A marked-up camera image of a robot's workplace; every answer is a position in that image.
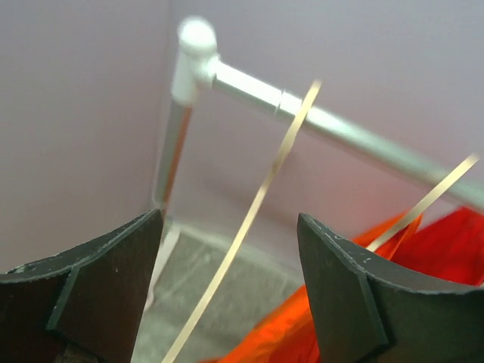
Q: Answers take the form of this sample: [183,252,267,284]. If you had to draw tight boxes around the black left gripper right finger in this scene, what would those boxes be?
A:
[297,214,483,362]

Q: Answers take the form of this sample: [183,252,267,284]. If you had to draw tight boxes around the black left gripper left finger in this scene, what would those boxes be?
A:
[1,209,163,362]

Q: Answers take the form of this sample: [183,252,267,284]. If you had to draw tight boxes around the orange t shirt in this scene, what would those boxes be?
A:
[220,207,483,362]

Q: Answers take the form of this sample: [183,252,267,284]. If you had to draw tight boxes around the beige hanger with orange shirt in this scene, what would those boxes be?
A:
[367,154,479,253]

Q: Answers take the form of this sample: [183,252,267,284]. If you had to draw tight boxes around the white clothes rack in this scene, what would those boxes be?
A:
[145,15,484,307]

